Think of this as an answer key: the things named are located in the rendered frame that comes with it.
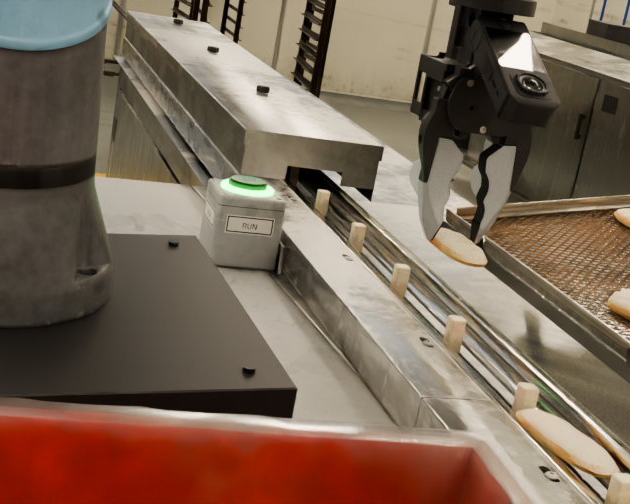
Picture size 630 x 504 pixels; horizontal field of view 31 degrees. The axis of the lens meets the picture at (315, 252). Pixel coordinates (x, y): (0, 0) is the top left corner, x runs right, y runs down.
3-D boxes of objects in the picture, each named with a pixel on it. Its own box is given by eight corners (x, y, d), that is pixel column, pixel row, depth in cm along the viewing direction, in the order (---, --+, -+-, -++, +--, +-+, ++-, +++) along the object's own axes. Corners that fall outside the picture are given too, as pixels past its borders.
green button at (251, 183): (223, 187, 120) (225, 172, 120) (260, 191, 121) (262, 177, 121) (231, 197, 116) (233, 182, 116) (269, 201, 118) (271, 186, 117)
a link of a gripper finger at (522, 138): (520, 186, 101) (527, 87, 98) (527, 191, 100) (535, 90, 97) (470, 189, 100) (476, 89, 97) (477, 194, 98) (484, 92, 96)
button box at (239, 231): (189, 273, 124) (205, 174, 121) (260, 279, 127) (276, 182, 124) (203, 299, 117) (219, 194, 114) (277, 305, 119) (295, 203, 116)
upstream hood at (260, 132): (122, 43, 255) (127, 4, 252) (201, 55, 260) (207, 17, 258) (236, 187, 140) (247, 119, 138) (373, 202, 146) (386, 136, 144)
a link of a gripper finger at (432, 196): (412, 224, 104) (446, 128, 102) (436, 244, 99) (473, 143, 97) (381, 216, 103) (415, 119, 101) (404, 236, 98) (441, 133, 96)
